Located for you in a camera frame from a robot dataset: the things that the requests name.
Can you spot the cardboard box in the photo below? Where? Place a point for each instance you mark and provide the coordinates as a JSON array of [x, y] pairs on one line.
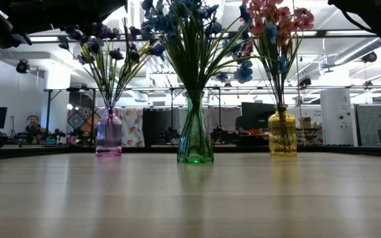
[[306, 123]]

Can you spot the pale patterned fabric panel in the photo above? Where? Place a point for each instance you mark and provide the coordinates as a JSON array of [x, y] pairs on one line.
[[228, 115]]

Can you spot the white floral fabric panel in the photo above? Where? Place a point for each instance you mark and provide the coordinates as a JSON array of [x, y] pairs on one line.
[[132, 130]]

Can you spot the black hanging camera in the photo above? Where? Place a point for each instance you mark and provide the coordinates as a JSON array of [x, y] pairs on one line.
[[22, 66], [369, 57], [304, 82]]

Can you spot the purple glass vase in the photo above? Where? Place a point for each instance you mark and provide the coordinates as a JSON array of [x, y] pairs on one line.
[[108, 132]]

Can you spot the person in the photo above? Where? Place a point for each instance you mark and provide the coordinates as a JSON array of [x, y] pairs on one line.
[[33, 124]]

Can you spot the yellow glass vase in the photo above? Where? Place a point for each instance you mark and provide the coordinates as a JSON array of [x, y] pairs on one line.
[[282, 135]]

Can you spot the white ceiling pipes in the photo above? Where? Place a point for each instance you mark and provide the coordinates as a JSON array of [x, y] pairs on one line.
[[157, 77]]

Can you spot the green glass vase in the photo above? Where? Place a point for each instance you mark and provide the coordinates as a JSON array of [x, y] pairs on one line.
[[195, 145]]

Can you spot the white cabinet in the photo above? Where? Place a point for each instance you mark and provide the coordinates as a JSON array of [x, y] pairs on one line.
[[337, 115]]

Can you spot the storage shelf with bins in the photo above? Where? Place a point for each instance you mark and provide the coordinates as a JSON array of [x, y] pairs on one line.
[[308, 137]]

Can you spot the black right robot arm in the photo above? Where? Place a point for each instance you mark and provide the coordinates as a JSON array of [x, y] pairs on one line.
[[375, 20]]

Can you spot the black fabric panel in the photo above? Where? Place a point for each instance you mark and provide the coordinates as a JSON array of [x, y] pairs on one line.
[[157, 125]]

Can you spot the colourful quilt panel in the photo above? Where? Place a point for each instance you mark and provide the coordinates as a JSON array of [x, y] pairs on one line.
[[78, 119]]

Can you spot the gray partition panel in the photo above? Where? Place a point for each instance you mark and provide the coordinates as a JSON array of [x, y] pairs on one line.
[[370, 125]]

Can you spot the slim silver ventilation duct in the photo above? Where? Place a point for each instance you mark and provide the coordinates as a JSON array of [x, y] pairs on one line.
[[359, 49]]

